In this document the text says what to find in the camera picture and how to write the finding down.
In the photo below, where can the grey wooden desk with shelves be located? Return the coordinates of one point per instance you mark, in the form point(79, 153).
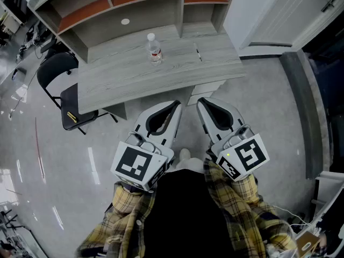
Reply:
point(121, 77)

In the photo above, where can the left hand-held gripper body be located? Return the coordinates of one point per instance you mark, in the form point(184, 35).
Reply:
point(131, 163)

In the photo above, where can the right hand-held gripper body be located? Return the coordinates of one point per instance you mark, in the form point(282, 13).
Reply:
point(250, 154)

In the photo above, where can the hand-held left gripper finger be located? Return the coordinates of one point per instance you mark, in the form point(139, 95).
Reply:
point(145, 114)
point(173, 125)

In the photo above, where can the black wristband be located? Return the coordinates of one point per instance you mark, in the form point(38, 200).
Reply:
point(131, 188)

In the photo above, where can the grey and orange shelf unit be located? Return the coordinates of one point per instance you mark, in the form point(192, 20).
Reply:
point(107, 23)

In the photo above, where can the black folding chair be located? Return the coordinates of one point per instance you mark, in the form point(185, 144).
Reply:
point(72, 109)

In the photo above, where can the yellow utility knife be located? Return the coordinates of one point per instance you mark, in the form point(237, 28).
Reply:
point(71, 117)

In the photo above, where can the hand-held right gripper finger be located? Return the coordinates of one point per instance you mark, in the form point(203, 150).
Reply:
point(231, 111)
point(208, 128)

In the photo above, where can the slim white pen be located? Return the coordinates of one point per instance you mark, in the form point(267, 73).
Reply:
point(198, 52)

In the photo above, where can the person's torso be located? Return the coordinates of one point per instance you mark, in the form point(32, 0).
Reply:
point(182, 211)

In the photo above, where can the white cabinet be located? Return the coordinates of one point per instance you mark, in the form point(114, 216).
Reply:
point(329, 192)

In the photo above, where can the person's left forearm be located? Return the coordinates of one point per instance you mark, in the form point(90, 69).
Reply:
point(126, 206)

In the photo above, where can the person's white shoe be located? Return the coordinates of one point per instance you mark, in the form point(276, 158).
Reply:
point(185, 154)

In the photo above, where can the clear plastic water bottle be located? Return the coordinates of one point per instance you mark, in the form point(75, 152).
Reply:
point(153, 51)

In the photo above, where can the brown cardboard box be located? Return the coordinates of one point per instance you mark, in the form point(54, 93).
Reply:
point(307, 244)

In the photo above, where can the person's white trousers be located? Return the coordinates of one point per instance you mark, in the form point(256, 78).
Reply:
point(189, 165)

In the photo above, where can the black metal stand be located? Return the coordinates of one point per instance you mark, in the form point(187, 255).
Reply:
point(9, 220)

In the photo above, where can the white door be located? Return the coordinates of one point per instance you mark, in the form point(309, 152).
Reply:
point(282, 12)

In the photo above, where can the person's right forearm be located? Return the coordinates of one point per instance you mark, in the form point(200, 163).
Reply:
point(242, 197)

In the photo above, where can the dark grey door sill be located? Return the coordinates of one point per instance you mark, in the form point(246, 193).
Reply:
point(303, 111)

